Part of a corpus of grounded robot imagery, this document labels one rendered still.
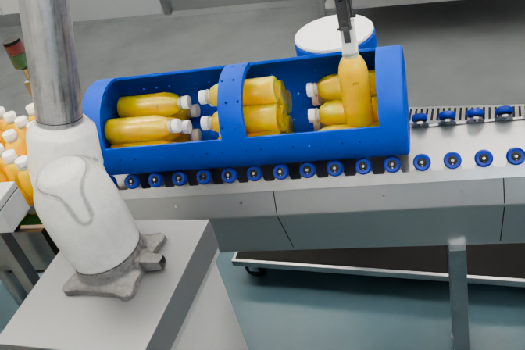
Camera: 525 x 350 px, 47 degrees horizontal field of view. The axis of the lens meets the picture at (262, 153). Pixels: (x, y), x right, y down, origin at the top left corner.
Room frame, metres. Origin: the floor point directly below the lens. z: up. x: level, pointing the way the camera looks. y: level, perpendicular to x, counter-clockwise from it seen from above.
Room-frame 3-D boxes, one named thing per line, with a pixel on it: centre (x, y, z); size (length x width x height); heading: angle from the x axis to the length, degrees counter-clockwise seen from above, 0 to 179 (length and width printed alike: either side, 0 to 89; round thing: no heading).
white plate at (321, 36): (1.93, -0.35, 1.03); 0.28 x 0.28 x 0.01
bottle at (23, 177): (1.50, 0.67, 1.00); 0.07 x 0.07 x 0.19
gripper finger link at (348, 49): (1.26, -0.26, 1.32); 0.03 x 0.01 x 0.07; 71
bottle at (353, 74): (1.28, -0.27, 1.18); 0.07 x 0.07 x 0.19
